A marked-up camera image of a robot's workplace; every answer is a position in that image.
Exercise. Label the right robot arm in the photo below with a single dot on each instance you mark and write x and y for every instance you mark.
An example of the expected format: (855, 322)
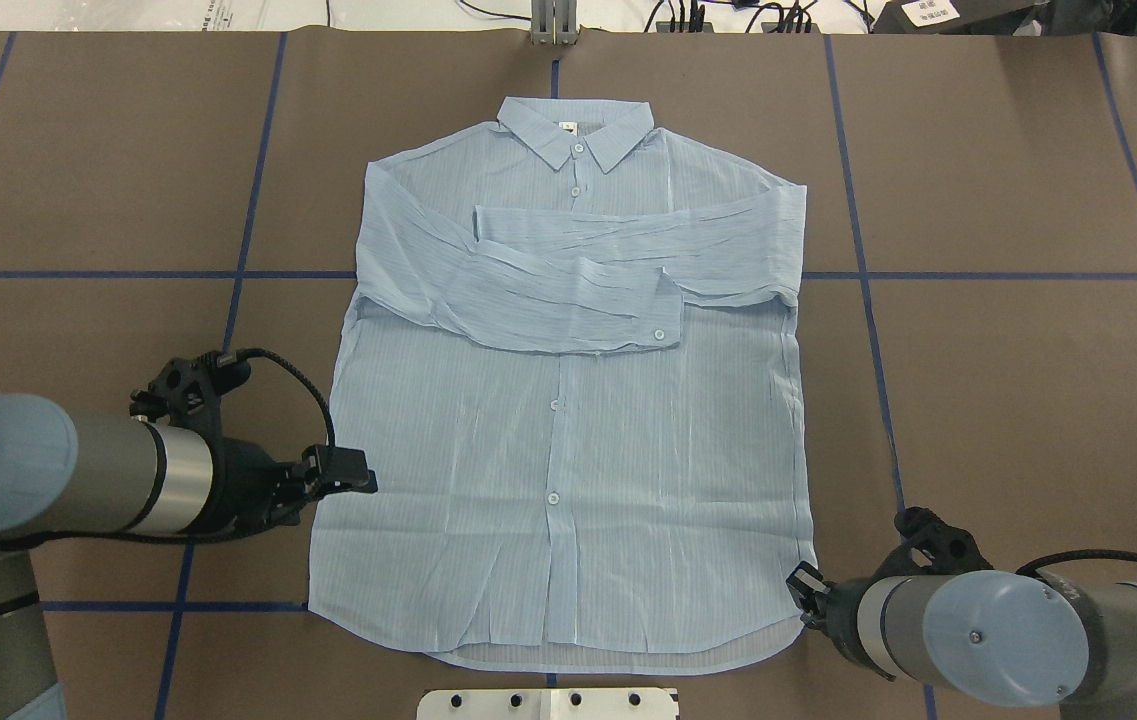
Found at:
(1000, 638)

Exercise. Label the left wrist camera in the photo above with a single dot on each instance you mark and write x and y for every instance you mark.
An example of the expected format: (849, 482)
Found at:
(188, 393)

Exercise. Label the aluminium frame post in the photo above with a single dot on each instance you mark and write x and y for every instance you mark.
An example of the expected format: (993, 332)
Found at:
(554, 22)

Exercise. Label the light blue button-up shirt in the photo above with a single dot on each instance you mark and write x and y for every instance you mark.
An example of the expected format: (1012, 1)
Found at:
(572, 361)

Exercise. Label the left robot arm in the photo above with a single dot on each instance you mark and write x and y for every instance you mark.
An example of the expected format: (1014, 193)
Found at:
(70, 475)

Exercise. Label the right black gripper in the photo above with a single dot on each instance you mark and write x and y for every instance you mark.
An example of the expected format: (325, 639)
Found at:
(840, 618)

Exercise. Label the black device with label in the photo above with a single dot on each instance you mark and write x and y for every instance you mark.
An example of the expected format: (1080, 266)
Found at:
(959, 18)

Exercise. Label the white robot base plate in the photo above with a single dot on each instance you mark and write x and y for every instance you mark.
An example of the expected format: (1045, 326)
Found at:
(551, 703)

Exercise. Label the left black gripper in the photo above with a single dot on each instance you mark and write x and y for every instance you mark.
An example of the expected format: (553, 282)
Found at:
(246, 484)

